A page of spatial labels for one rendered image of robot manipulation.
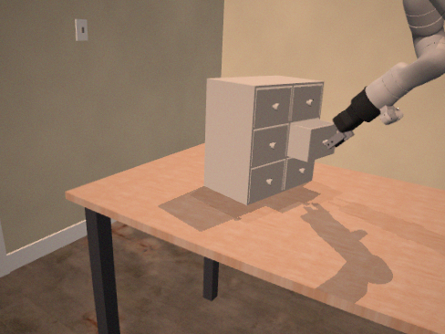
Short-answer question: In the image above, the grey drawer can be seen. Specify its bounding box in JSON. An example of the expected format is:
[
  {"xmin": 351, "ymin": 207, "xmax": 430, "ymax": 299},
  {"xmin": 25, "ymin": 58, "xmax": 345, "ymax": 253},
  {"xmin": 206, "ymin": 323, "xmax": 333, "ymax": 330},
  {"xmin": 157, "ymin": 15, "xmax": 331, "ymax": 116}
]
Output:
[
  {"xmin": 249, "ymin": 160, "xmax": 285, "ymax": 203},
  {"xmin": 254, "ymin": 87, "xmax": 292, "ymax": 127},
  {"xmin": 287, "ymin": 119, "xmax": 337, "ymax": 162},
  {"xmin": 291, "ymin": 84, "xmax": 322, "ymax": 120},
  {"xmin": 251, "ymin": 124, "xmax": 288, "ymax": 166},
  {"xmin": 284, "ymin": 157, "xmax": 314, "ymax": 189}
]

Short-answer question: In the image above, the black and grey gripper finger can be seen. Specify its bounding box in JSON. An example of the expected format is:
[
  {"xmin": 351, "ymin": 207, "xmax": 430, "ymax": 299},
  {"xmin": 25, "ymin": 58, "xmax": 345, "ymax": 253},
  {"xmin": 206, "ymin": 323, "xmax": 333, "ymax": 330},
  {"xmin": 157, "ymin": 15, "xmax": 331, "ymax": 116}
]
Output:
[
  {"xmin": 335, "ymin": 130, "xmax": 355, "ymax": 147},
  {"xmin": 325, "ymin": 131, "xmax": 346, "ymax": 150}
]

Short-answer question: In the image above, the small beige chest of drawers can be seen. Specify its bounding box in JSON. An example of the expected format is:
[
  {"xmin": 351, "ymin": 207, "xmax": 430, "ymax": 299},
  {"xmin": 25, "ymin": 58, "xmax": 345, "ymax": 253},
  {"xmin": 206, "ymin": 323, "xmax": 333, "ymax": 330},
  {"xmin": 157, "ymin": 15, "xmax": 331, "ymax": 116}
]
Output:
[{"xmin": 204, "ymin": 76, "xmax": 324, "ymax": 205}]

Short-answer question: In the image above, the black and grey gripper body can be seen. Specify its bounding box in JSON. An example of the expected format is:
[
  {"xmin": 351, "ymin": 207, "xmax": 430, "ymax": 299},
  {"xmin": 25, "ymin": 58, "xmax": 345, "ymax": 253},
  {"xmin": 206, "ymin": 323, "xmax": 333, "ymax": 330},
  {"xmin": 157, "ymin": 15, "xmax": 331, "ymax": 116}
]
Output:
[{"xmin": 333, "ymin": 76, "xmax": 403, "ymax": 132}]

